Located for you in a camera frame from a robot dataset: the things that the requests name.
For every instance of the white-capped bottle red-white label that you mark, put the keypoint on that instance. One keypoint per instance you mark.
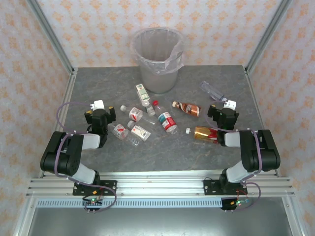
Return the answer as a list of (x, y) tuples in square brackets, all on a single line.
[(135, 114)]

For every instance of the aluminium frame post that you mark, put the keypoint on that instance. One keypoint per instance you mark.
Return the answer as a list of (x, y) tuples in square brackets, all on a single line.
[(50, 37), (268, 37)]

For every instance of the clear plastic bin liner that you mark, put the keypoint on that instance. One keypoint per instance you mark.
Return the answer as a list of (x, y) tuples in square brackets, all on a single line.
[(177, 49)]

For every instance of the circuit board with led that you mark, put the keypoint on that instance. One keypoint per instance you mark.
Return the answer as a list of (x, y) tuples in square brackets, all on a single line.
[(93, 201), (238, 202)]

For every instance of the small crushed clear bottle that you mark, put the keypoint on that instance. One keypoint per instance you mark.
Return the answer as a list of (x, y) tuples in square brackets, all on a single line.
[(119, 130)]

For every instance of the aluminium table rail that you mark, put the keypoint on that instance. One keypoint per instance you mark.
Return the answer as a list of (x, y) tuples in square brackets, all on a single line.
[(64, 103), (257, 103)]

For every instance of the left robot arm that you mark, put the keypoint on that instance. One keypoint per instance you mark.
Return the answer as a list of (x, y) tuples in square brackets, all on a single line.
[(61, 152)]

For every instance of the aluminium mounting rail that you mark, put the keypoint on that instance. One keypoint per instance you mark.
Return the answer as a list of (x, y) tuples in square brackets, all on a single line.
[(160, 186)]

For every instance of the metal mesh bin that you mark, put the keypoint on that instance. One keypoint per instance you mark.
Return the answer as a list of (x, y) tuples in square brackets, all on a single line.
[(160, 81)]

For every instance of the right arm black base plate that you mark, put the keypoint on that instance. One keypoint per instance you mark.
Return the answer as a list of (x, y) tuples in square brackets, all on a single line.
[(211, 188)]

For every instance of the right aluminium table rail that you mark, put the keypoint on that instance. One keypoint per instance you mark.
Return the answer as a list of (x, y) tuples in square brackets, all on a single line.
[(257, 103)]

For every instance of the left aluminium table rail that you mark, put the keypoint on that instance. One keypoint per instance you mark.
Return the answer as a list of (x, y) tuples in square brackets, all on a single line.
[(64, 103)]

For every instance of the grey metal panel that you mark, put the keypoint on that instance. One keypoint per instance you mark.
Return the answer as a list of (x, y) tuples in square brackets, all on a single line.
[(157, 222)]

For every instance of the clear bottle white barcode label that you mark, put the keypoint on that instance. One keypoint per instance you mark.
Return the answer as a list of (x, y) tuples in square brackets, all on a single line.
[(140, 131)]

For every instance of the large clear purple-tinted bottle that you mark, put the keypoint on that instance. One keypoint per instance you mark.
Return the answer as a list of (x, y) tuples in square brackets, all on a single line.
[(211, 91)]

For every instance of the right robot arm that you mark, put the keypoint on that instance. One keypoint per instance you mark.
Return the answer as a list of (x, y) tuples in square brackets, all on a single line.
[(261, 152)]

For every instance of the clear bottle green label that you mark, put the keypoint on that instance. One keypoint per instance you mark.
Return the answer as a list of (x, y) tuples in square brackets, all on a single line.
[(142, 93)]

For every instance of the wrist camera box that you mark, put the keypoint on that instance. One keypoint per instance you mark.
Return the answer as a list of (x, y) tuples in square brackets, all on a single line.
[(98, 105), (231, 104)]

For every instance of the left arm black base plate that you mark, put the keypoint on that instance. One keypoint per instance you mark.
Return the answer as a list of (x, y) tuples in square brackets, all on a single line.
[(108, 188)]

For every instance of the brown drink bottle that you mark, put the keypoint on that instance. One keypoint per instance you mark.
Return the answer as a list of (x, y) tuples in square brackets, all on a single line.
[(189, 109)]

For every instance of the red-capped clear plastic bottle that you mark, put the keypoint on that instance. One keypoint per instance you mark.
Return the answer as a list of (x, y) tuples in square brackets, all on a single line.
[(167, 121)]

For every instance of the right aluminium frame post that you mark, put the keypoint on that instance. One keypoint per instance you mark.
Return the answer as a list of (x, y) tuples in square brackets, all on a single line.
[(268, 37)]

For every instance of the left aluminium frame post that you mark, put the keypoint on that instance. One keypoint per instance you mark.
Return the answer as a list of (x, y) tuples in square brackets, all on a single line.
[(50, 37)]

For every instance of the right circuit board with LED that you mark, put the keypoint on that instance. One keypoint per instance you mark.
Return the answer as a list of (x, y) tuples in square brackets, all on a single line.
[(238, 202)]

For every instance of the gold and red bottle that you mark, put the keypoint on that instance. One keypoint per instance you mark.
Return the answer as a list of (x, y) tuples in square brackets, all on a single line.
[(205, 134)]

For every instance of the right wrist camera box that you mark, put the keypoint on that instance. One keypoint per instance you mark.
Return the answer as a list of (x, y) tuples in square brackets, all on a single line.
[(231, 104)]

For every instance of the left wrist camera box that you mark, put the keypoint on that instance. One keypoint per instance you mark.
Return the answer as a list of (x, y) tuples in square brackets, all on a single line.
[(98, 105)]

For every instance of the left circuit board with LED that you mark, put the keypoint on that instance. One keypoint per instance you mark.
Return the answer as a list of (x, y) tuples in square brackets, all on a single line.
[(93, 201)]

